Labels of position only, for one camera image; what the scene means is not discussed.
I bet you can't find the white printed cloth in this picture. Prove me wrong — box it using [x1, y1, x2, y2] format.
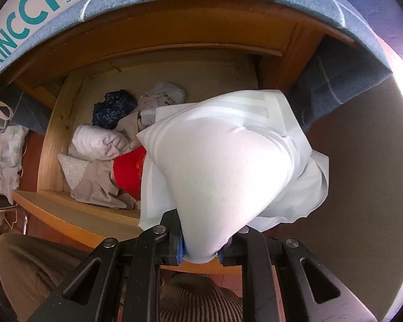
[0, 124, 29, 205]

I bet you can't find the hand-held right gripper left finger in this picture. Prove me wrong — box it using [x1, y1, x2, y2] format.
[30, 210, 187, 322]

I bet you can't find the white knit cloth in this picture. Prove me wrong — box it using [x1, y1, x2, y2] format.
[56, 152, 91, 190]

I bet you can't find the person's corduroy leg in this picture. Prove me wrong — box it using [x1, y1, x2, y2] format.
[159, 273, 244, 322]
[0, 234, 91, 322]

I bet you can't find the person's right corduroy leg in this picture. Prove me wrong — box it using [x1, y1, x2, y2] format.
[159, 273, 244, 322]

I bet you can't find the white floral sock bundle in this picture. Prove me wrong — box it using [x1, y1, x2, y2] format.
[139, 81, 186, 125]

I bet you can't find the light blue underwear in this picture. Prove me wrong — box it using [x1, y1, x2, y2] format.
[136, 90, 330, 265]

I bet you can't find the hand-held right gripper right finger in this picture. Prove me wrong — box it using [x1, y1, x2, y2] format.
[218, 226, 378, 322]

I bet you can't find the chrome chair frame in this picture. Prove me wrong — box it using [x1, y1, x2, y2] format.
[0, 206, 29, 235]

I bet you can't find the wooden drawer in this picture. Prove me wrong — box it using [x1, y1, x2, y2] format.
[12, 52, 266, 274]

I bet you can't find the white rolled cloth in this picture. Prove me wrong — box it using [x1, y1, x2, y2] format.
[72, 124, 135, 162]

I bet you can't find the beige garment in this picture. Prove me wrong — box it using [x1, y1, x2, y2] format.
[70, 111, 155, 210]

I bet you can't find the navy floral underwear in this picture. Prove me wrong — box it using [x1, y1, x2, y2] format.
[92, 89, 138, 130]

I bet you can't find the person's left corduroy leg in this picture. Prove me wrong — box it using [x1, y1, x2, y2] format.
[0, 234, 91, 322]

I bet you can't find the red knitted sock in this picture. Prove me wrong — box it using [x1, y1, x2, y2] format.
[112, 146, 148, 202]

